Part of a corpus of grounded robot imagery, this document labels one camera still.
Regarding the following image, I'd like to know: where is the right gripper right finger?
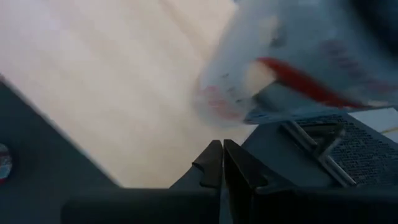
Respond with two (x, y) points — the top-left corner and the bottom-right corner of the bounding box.
(224, 139), (398, 224)

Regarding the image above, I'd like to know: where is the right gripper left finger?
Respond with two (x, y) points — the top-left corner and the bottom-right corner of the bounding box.
(61, 139), (224, 224)

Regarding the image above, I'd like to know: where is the white Celsius can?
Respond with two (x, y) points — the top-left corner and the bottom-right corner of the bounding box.
(194, 0), (398, 128)

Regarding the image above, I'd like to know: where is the black perforated metal box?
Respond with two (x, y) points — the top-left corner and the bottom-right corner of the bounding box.
(295, 113), (398, 187)

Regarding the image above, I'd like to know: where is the black table mat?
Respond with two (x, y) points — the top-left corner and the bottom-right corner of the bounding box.
(0, 74), (343, 190)

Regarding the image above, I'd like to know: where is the blue silver Red Bull can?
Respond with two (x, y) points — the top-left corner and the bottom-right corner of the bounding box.
(0, 142), (13, 184)

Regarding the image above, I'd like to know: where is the silver metal bracket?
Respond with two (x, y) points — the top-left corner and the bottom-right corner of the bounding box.
(281, 119), (358, 187)

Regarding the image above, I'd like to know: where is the wooden shelf with black frame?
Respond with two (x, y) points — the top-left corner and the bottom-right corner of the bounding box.
(0, 0), (259, 189)

